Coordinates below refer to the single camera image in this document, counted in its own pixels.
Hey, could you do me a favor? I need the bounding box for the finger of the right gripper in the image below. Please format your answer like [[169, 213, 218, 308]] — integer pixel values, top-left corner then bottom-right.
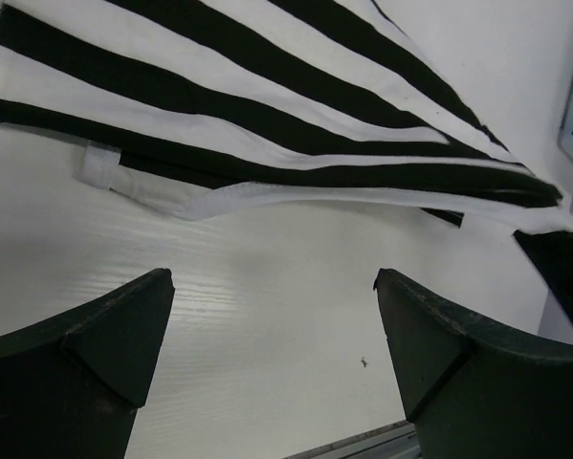
[[514, 231, 573, 326]]

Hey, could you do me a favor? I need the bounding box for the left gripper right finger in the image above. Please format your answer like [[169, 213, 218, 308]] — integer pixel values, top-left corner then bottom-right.
[[374, 269, 573, 458]]

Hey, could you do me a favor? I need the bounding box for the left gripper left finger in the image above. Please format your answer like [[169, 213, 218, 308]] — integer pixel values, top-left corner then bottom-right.
[[0, 269, 174, 458]]

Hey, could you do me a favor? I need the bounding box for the black white striped tank top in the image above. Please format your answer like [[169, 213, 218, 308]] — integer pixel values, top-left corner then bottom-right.
[[0, 1, 573, 234]]

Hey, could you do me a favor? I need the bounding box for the aluminium mounting rail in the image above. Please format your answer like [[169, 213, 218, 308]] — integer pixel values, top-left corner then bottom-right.
[[290, 421, 423, 459]]

